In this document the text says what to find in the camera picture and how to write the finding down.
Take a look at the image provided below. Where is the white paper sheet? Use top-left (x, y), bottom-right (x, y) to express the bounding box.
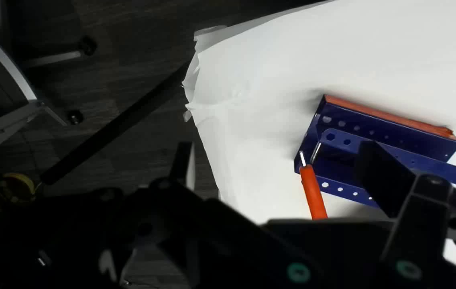
top-left (182, 0), bottom-right (456, 281)

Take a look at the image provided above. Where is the yellow round object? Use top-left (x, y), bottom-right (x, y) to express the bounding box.
top-left (0, 172), bottom-right (42, 204)

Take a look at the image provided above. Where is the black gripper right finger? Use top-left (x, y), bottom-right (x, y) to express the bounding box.
top-left (354, 140), bottom-right (453, 254)

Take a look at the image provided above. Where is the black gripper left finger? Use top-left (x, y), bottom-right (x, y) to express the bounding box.
top-left (169, 140), bottom-right (195, 190)

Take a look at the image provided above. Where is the black office chair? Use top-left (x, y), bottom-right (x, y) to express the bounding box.
top-left (21, 34), bottom-right (100, 127)

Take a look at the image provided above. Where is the grey curved frame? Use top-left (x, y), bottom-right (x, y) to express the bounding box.
top-left (0, 16), bottom-right (45, 162)

